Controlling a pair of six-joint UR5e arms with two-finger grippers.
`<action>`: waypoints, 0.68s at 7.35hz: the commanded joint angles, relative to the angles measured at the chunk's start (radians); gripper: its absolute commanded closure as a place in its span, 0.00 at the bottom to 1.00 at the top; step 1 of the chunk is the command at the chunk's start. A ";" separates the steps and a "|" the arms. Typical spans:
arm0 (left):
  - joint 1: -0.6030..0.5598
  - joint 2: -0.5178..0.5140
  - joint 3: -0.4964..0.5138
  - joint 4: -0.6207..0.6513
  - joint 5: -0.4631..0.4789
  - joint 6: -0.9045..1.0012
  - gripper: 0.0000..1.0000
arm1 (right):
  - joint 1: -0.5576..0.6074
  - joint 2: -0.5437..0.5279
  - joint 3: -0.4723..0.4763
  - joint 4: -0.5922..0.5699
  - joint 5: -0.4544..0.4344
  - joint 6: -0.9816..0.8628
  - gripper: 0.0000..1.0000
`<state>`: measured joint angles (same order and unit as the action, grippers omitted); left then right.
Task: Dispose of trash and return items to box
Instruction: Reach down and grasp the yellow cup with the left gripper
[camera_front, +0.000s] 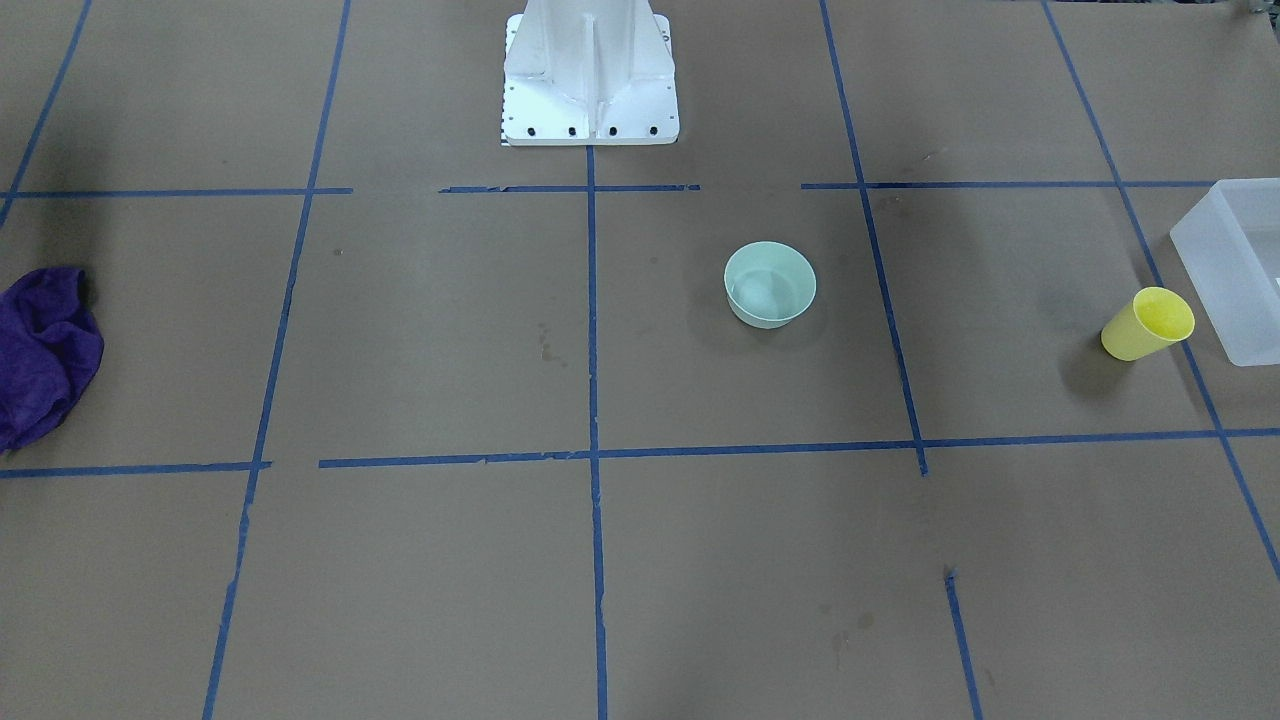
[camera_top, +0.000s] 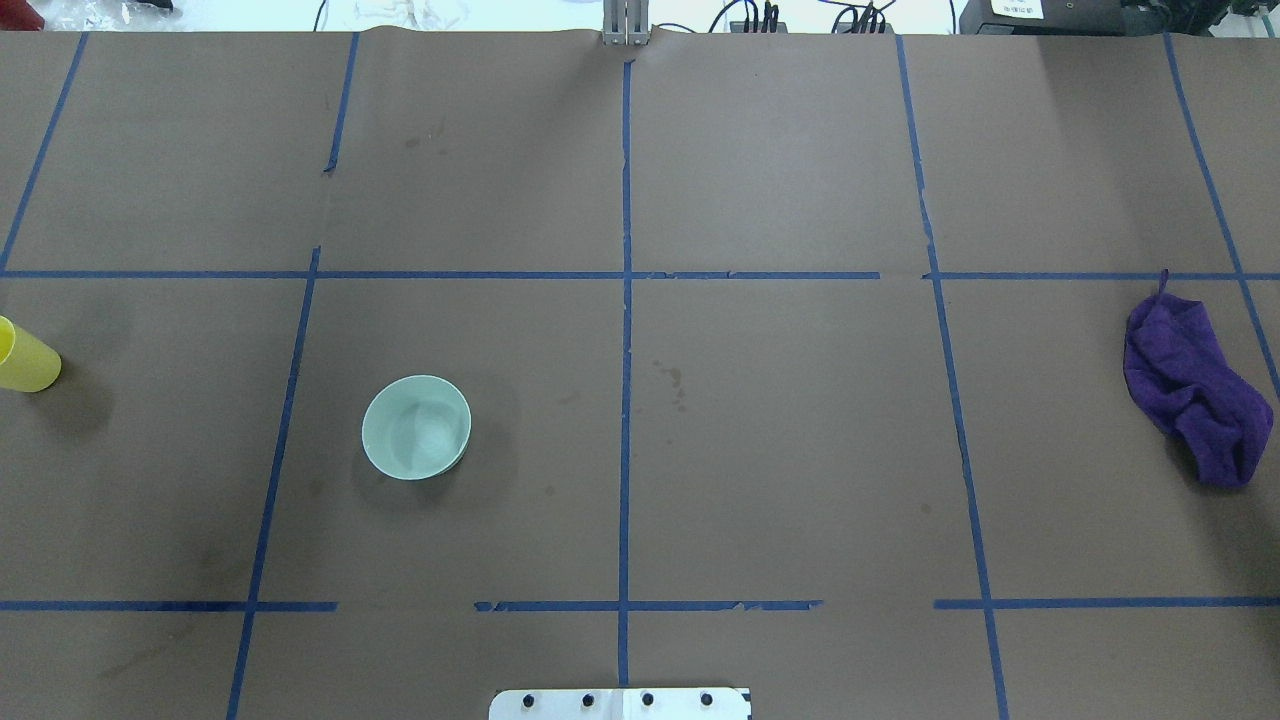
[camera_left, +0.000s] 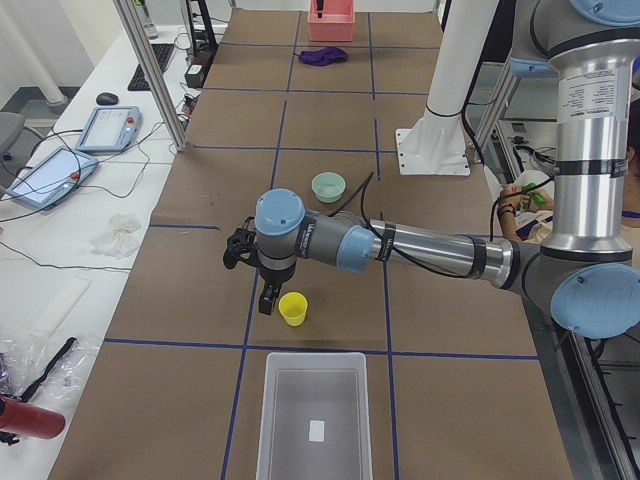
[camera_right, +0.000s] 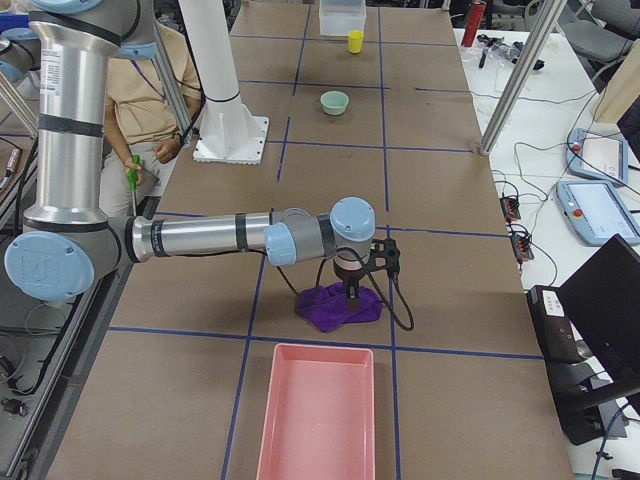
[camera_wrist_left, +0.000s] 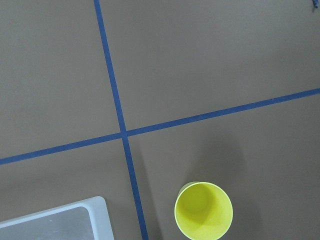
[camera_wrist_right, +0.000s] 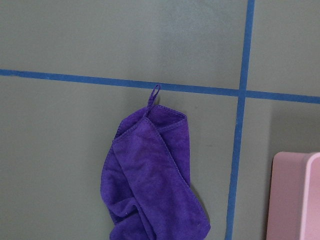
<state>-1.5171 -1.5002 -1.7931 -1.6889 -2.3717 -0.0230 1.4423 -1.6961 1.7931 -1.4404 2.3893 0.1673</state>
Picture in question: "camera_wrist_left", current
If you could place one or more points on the yellow plastic cup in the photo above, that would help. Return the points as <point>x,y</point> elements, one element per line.
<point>203,211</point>

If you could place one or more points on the clear plastic storage bin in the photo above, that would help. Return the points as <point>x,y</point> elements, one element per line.
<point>86,219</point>

